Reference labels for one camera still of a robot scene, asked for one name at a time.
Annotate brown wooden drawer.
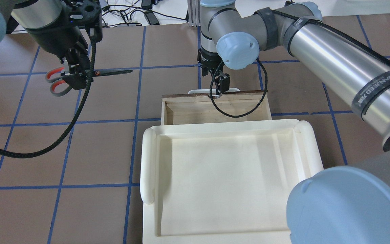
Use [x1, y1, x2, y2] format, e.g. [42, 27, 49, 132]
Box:
[161, 90, 272, 125]

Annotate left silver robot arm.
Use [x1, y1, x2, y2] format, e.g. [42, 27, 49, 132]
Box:
[0, 0, 102, 90]

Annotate orange grey handled scissors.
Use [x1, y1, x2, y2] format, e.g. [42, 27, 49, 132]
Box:
[45, 67, 132, 97]

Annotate white plastic tray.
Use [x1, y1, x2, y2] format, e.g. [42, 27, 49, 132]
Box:
[140, 119, 323, 244]

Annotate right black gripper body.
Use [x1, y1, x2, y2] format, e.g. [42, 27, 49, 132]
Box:
[197, 47, 223, 76]

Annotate aluminium frame post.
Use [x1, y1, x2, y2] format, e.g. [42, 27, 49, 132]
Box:
[187, 0, 201, 27]

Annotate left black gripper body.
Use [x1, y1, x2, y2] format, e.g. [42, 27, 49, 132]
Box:
[26, 23, 91, 70]

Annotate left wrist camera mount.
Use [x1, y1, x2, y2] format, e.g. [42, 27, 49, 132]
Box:
[61, 0, 102, 34]

